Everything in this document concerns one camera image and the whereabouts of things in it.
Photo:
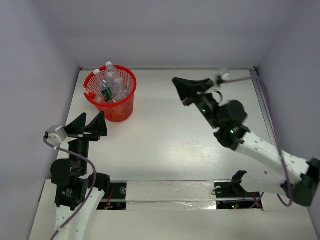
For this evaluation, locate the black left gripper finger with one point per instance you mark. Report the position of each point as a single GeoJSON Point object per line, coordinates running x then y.
{"type": "Point", "coordinates": [98, 126]}
{"type": "Point", "coordinates": [76, 127]}

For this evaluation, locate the red cap clear bottle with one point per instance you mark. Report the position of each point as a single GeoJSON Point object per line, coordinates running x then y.
{"type": "Point", "coordinates": [99, 99]}

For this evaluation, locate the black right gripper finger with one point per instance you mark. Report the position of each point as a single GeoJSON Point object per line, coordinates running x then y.
{"type": "Point", "coordinates": [189, 101]}
{"type": "Point", "coordinates": [190, 88]}

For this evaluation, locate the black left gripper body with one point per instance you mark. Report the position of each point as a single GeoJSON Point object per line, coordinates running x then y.
{"type": "Point", "coordinates": [83, 135]}

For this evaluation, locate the red mesh plastic basket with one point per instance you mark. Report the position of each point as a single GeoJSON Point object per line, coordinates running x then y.
{"type": "Point", "coordinates": [116, 112]}

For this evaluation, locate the clear unlabelled plastic bottle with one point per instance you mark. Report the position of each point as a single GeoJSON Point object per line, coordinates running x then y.
{"type": "Point", "coordinates": [115, 81]}

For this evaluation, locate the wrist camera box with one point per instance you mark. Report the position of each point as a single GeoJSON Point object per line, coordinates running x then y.
{"type": "Point", "coordinates": [222, 75]}
{"type": "Point", "coordinates": [57, 135]}

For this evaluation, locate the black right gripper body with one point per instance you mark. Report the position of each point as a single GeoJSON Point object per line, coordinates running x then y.
{"type": "Point", "coordinates": [208, 106]}

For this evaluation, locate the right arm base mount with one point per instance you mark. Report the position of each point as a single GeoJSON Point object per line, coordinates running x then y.
{"type": "Point", "coordinates": [230, 195]}

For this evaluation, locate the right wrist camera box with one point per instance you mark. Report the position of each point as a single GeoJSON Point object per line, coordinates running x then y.
{"type": "Point", "coordinates": [222, 75]}

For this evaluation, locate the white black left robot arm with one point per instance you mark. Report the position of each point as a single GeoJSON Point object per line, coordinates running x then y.
{"type": "Point", "coordinates": [79, 187]}

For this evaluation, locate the purple label small bottle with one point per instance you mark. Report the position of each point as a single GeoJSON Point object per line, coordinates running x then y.
{"type": "Point", "coordinates": [121, 95]}

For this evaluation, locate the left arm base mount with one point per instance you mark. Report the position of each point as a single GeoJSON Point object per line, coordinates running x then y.
{"type": "Point", "coordinates": [115, 199]}

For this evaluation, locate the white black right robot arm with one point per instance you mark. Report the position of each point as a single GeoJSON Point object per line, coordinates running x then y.
{"type": "Point", "coordinates": [301, 177]}

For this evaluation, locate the silver foil tape strip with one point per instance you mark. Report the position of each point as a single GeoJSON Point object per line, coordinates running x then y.
{"type": "Point", "coordinates": [170, 196]}

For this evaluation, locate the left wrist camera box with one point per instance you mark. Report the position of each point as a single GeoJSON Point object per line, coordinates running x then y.
{"type": "Point", "coordinates": [57, 135]}

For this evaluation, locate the green label clear bottle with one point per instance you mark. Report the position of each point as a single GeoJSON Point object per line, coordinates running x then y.
{"type": "Point", "coordinates": [103, 86]}

